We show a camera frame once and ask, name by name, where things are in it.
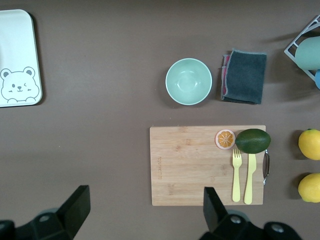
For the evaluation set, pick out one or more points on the cream bear print tray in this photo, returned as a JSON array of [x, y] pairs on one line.
[[17, 50]]

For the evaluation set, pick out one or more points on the orange slice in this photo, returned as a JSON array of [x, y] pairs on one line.
[[225, 139]]

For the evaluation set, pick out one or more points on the mint green bowl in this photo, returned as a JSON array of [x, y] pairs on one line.
[[188, 82]]

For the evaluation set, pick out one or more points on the dark grey folded cloth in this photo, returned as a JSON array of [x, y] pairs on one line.
[[245, 77]]

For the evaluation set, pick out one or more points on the pink cloth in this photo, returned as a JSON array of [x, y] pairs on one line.
[[225, 86]]

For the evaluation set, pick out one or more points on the green avocado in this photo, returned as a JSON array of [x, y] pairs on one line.
[[252, 141]]

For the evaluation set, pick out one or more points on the bamboo cutting board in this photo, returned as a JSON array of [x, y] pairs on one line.
[[187, 162]]

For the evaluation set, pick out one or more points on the yellow lemon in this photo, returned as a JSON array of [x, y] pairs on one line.
[[311, 187], [311, 145]]

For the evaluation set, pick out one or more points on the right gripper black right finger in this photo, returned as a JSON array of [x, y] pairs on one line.
[[220, 225]]

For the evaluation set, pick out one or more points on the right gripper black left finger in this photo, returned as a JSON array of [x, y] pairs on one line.
[[62, 222]]

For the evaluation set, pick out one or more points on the yellow plastic knife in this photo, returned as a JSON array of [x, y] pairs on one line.
[[250, 175]]

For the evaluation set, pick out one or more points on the pale green cup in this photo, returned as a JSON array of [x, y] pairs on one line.
[[310, 53]]

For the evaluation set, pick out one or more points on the yellow plastic fork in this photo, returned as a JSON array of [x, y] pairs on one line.
[[236, 180]]

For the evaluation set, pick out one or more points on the blue cup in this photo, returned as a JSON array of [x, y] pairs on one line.
[[318, 80]]

